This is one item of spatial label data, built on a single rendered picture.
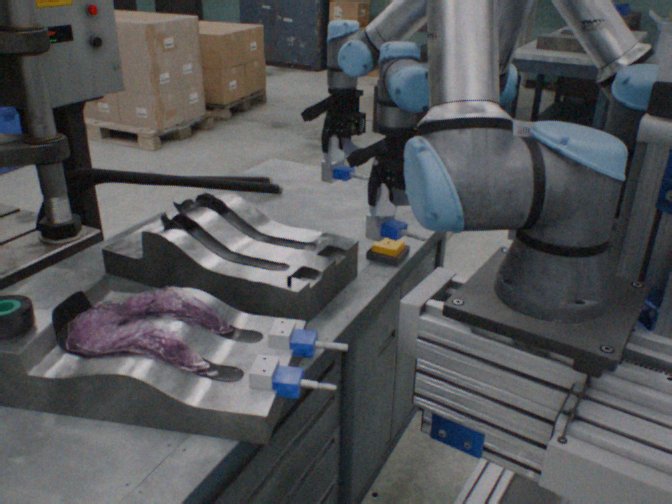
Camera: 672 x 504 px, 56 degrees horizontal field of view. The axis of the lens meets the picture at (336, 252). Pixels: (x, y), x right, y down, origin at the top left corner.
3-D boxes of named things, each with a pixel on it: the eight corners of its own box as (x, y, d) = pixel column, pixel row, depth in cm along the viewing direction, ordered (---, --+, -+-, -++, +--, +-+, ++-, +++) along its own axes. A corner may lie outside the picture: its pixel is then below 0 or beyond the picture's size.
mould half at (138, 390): (306, 346, 116) (306, 294, 111) (267, 445, 93) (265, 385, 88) (58, 316, 123) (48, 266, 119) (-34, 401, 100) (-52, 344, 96)
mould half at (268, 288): (357, 276, 140) (359, 220, 134) (298, 332, 120) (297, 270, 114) (182, 230, 161) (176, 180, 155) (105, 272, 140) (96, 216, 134)
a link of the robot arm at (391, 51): (383, 46, 111) (376, 40, 119) (380, 108, 116) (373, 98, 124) (427, 46, 112) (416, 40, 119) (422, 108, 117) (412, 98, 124)
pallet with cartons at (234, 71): (267, 102, 639) (265, 25, 606) (225, 120, 571) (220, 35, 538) (168, 91, 678) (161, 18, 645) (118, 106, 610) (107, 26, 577)
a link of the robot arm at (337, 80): (320, 69, 151) (339, 65, 157) (320, 89, 153) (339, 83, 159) (346, 73, 147) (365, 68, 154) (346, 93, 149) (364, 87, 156)
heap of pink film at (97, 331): (238, 321, 112) (235, 283, 108) (201, 383, 96) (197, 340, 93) (103, 306, 116) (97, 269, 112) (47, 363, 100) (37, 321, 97)
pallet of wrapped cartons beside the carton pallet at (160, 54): (216, 127, 549) (208, 14, 507) (154, 151, 484) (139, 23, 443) (109, 111, 596) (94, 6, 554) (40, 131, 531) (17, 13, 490)
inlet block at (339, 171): (373, 186, 163) (374, 166, 160) (363, 191, 159) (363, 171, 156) (331, 176, 169) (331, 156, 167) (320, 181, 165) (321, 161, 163)
